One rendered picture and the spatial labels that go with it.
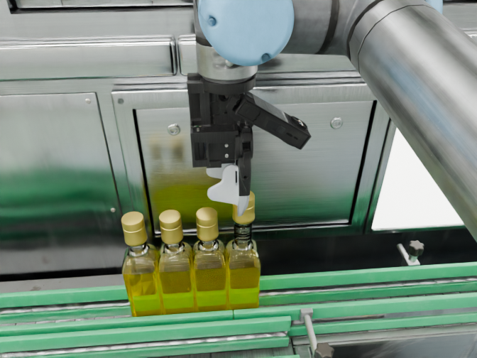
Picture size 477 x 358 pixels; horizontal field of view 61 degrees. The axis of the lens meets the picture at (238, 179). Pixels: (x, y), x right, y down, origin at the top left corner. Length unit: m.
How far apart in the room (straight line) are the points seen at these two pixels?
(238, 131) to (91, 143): 0.34
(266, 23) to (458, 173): 0.19
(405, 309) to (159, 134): 0.55
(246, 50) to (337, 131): 0.42
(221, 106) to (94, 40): 0.24
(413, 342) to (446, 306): 0.10
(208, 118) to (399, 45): 0.28
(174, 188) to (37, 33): 0.33
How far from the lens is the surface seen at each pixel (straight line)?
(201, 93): 0.51
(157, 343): 0.78
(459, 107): 0.26
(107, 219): 0.87
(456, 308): 0.90
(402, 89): 0.30
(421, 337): 0.90
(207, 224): 0.63
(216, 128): 0.52
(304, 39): 0.38
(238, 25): 0.34
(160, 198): 0.78
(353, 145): 0.76
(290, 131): 0.54
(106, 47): 0.66
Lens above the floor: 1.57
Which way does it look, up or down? 35 degrees down
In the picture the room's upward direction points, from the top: straight up
